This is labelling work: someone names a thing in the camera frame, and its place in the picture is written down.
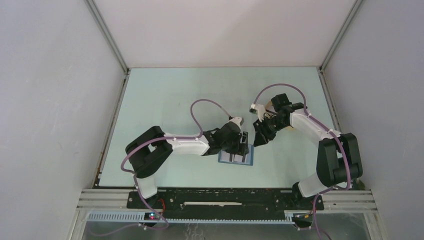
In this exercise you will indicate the white striped credit card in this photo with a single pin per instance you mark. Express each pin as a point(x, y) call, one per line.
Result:
point(226, 157)

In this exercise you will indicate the white cable duct strip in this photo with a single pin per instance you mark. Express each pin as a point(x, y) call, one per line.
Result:
point(141, 217)

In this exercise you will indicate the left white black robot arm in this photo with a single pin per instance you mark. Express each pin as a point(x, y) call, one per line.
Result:
point(150, 150)

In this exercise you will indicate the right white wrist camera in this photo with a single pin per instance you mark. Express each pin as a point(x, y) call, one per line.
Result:
point(259, 110)

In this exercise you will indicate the controller board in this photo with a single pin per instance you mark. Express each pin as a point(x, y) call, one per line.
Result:
point(151, 216)
point(303, 217)

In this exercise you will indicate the aluminium frame rail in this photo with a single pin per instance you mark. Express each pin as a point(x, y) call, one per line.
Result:
point(351, 201)

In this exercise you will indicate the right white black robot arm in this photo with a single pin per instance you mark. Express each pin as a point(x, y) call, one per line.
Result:
point(338, 155)

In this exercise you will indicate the right controller board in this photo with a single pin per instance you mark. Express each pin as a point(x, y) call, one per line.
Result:
point(303, 217)

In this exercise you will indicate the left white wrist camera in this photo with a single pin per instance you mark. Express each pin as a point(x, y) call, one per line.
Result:
point(239, 121)

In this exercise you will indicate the blue card holder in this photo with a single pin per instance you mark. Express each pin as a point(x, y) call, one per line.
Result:
point(251, 148)

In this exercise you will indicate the beige oval tray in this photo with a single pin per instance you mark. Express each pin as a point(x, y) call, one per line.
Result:
point(269, 108)

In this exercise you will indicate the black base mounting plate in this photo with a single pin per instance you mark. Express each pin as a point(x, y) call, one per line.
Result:
point(225, 203)

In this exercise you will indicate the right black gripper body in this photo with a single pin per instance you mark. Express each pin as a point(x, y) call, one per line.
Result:
point(272, 124)

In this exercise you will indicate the left controller board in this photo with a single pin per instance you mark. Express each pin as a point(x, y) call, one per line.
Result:
point(151, 216)

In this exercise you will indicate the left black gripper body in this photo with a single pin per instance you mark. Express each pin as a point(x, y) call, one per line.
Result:
point(235, 142)

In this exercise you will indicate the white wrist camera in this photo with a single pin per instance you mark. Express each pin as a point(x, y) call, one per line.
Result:
point(239, 121)
point(259, 110)

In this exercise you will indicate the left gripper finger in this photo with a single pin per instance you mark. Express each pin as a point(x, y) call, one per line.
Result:
point(233, 150)
point(243, 146)

